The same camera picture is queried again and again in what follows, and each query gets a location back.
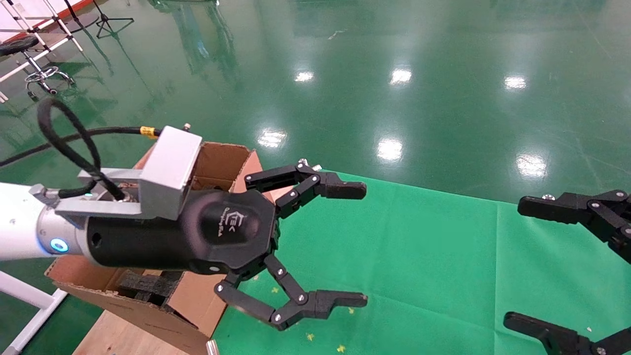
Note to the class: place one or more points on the white table frame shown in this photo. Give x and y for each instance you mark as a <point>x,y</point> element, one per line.
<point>24,291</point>

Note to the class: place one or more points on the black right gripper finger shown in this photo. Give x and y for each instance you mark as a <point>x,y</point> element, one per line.
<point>567,209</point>
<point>557,340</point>

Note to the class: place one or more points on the green cloth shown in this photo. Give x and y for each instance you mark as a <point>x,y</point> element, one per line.
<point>419,256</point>

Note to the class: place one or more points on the black round base stand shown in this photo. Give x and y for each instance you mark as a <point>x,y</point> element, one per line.
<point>73,15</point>

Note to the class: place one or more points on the black foam block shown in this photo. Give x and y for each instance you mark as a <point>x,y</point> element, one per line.
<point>148,286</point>

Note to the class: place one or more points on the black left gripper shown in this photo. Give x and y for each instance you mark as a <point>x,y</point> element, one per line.
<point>227,231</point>

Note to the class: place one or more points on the large open cardboard carton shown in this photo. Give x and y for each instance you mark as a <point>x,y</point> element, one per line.
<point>123,308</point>

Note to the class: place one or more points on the black seat chrome stool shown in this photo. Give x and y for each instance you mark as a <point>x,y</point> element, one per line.
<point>15,45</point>

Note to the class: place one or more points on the white tube rack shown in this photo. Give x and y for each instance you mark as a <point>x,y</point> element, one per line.
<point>29,61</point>

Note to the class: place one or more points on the black tripod stand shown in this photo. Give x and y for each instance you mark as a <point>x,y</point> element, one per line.
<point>104,18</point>

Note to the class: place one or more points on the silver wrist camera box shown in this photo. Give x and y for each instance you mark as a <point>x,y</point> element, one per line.
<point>170,167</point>

